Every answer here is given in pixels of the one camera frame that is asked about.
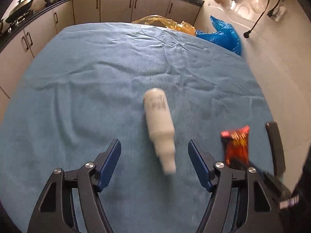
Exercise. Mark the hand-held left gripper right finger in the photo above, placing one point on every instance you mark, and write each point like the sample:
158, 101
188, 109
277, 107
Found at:
198, 165

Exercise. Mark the grey base cabinets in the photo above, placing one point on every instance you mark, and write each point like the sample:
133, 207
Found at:
114, 8

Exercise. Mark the red snack packet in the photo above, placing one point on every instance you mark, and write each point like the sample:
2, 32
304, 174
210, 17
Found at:
237, 148

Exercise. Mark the blue tablecloth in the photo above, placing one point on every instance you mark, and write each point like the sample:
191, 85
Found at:
97, 89

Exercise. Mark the white power strip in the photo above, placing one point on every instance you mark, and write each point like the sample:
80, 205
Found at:
279, 13

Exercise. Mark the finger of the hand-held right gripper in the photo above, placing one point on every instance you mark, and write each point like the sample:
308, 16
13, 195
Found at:
275, 145
266, 177

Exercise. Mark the black countertop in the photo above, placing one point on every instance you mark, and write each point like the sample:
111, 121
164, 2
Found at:
36, 14

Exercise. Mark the white plastic bottle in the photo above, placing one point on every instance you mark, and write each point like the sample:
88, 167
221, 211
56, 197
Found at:
159, 121

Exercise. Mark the blue plastic bag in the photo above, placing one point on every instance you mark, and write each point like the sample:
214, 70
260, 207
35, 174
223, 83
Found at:
223, 35

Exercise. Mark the black wok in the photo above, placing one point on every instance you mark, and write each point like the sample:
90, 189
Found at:
23, 4

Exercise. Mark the yellow plastic bag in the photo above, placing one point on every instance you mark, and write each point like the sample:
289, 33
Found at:
165, 23

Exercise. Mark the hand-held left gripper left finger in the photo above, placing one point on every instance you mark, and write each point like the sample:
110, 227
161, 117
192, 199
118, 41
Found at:
110, 165

